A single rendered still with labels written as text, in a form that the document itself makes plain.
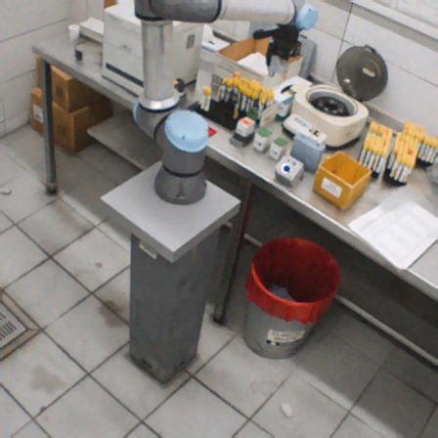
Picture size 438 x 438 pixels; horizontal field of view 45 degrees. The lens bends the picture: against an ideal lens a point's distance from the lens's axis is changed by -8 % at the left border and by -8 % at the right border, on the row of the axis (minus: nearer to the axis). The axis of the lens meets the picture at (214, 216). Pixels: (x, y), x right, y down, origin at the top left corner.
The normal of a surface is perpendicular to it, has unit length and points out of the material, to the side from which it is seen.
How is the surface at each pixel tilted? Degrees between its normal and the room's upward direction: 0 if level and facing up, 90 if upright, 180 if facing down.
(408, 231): 0
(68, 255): 0
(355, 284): 0
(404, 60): 90
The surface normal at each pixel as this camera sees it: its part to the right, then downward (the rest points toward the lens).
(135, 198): 0.12, -0.73
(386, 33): -0.63, 0.47
